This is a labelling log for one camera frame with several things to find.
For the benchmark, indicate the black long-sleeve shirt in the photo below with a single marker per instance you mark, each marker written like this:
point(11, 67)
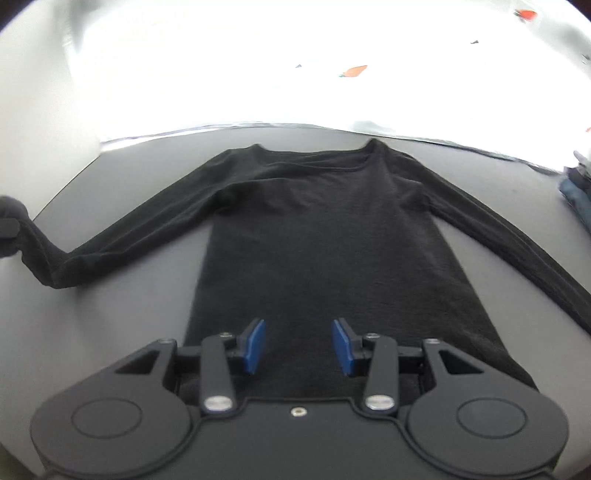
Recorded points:
point(323, 240)

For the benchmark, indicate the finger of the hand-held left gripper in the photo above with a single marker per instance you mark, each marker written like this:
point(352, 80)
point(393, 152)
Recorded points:
point(8, 230)

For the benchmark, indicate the printed white sheet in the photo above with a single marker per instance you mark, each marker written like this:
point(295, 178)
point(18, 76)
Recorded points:
point(277, 69)

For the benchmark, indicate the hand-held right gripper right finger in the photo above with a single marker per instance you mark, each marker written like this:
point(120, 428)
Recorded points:
point(344, 347)

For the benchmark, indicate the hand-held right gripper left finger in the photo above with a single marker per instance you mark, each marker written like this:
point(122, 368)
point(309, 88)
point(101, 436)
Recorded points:
point(253, 346)

